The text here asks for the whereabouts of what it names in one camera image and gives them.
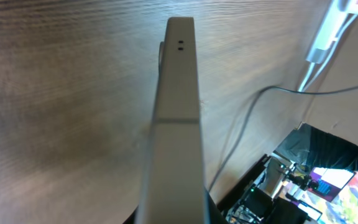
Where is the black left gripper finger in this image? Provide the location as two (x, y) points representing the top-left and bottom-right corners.
(206, 191), (228, 224)

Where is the blue Galaxy smartphone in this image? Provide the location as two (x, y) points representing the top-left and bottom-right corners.
(135, 17), (209, 223)

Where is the white power strip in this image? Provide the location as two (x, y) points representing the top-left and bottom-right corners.
(306, 0), (358, 64)

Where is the white power strip cord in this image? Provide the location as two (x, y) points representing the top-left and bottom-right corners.
(296, 12), (358, 93)

